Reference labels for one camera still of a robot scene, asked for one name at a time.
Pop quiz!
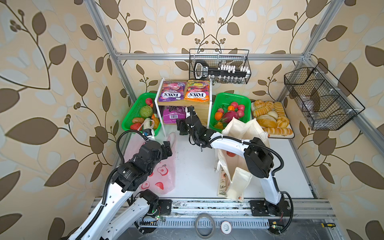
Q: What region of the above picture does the black barcode scanner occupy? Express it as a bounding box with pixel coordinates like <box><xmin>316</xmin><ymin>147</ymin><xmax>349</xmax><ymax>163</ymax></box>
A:
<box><xmin>194</xmin><ymin>60</ymin><xmax>209</xmax><ymax>80</ymax></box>

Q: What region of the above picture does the large round bread loaf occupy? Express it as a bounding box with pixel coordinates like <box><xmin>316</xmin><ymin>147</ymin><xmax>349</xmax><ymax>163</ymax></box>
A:
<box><xmin>256</xmin><ymin>115</ymin><xmax>278</xmax><ymax>128</ymax></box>

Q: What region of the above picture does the yellow black screwdriver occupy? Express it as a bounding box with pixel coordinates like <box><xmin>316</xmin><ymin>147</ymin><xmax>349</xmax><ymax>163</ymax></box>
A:
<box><xmin>321</xmin><ymin>223</ymin><xmax>336</xmax><ymax>229</ymax></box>

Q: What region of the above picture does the left green vegetable basket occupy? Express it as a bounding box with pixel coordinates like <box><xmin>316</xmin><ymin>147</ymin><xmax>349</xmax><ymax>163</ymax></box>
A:
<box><xmin>121</xmin><ymin>93</ymin><xmax>158</xmax><ymax>131</ymax></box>

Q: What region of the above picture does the cream canvas tote bag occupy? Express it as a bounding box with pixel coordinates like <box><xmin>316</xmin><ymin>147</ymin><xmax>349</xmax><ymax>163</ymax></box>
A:
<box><xmin>215</xmin><ymin>119</ymin><xmax>270</xmax><ymax>202</ymax></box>

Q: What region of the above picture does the white wooden two-tier shelf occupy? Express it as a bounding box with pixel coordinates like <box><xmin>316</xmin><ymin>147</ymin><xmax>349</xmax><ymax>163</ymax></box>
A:
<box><xmin>154</xmin><ymin>78</ymin><xmax>213</xmax><ymax>135</ymax></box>

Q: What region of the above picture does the green fruit basket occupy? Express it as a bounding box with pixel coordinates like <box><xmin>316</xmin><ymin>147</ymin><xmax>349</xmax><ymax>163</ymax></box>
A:
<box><xmin>210</xmin><ymin>93</ymin><xmax>252</xmax><ymax>132</ymax></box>

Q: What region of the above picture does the white bread tray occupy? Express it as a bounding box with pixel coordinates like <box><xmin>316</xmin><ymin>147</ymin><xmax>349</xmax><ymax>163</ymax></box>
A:
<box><xmin>251</xmin><ymin>100</ymin><xmax>295</xmax><ymax>139</ymax></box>

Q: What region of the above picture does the grey tape roll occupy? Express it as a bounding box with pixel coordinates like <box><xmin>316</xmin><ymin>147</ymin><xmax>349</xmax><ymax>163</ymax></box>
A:
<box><xmin>194</xmin><ymin>213</ymin><xmax>216</xmax><ymax>240</ymax></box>

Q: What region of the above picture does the red strawberry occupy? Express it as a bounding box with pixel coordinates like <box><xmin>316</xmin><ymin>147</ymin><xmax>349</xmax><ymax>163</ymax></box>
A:
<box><xmin>130</xmin><ymin>123</ymin><xmax>142</xmax><ymax>131</ymax></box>

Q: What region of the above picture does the green cabbage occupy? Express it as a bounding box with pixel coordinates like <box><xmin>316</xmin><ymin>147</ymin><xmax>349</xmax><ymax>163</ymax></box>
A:
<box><xmin>140</xmin><ymin>105</ymin><xmax>154</xmax><ymax>119</ymax></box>

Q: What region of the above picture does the purple snack bag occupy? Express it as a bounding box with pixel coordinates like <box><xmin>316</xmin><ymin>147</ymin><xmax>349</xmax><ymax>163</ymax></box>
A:
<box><xmin>162</xmin><ymin>106</ymin><xmax>186</xmax><ymax>124</ymax></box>

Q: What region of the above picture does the black wire basket rear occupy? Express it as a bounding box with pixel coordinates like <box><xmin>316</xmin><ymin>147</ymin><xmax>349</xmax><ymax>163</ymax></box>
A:
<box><xmin>189</xmin><ymin>48</ymin><xmax>252</xmax><ymax>85</ymax></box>

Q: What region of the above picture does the pink plastic grocery bag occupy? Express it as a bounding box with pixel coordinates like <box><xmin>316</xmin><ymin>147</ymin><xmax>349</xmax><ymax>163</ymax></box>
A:
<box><xmin>124</xmin><ymin>133</ymin><xmax>177</xmax><ymax>195</ymax></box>

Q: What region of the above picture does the purple Fox's candy bag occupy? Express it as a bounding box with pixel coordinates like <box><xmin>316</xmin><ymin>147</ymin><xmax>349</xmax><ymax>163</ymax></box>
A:
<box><xmin>158</xmin><ymin>81</ymin><xmax>186</xmax><ymax>102</ymax></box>

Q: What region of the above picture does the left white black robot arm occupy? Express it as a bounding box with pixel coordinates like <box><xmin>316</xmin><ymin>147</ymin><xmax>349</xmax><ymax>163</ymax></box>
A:
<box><xmin>68</xmin><ymin>131</ymin><xmax>172</xmax><ymax>240</ymax></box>

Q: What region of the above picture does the orange tangerine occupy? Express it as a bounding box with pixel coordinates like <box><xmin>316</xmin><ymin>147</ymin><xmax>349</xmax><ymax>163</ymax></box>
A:
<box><xmin>214</xmin><ymin>112</ymin><xmax>224</xmax><ymax>121</ymax></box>

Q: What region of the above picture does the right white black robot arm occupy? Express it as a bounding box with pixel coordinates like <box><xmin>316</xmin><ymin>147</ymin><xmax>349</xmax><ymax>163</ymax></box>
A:
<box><xmin>177</xmin><ymin>106</ymin><xmax>294</xmax><ymax>218</ymax></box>

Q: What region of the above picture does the orange Fox's candy bag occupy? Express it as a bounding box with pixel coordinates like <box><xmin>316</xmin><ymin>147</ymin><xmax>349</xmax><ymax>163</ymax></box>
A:
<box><xmin>184</xmin><ymin>80</ymin><xmax>210</xmax><ymax>103</ymax></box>

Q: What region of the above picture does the pink dragon fruit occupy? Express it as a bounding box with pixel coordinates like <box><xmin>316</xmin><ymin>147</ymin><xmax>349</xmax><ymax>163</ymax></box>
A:
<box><xmin>220</xmin><ymin>111</ymin><xmax>239</xmax><ymax>124</ymax></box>

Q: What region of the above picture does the red cola can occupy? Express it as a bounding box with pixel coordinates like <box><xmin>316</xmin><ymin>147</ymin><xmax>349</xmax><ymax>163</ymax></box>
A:
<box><xmin>227</xmin><ymin>151</ymin><xmax>236</xmax><ymax>158</ymax></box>

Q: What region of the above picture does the black wire basket right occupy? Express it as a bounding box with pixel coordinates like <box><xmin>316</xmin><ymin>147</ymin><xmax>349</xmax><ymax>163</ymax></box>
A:
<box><xmin>284</xmin><ymin>62</ymin><xmax>366</xmax><ymax>131</ymax></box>

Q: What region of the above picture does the black wire basket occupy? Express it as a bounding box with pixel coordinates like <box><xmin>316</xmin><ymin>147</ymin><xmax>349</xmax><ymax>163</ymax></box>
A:
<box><xmin>189</xmin><ymin>48</ymin><xmax>252</xmax><ymax>85</ymax></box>
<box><xmin>284</xmin><ymin>62</ymin><xmax>366</xmax><ymax>131</ymax></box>

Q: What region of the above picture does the yellow bell pepper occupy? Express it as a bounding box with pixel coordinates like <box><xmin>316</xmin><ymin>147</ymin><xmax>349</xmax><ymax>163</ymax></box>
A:
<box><xmin>214</xmin><ymin>122</ymin><xmax>224</xmax><ymax>130</ymax></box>

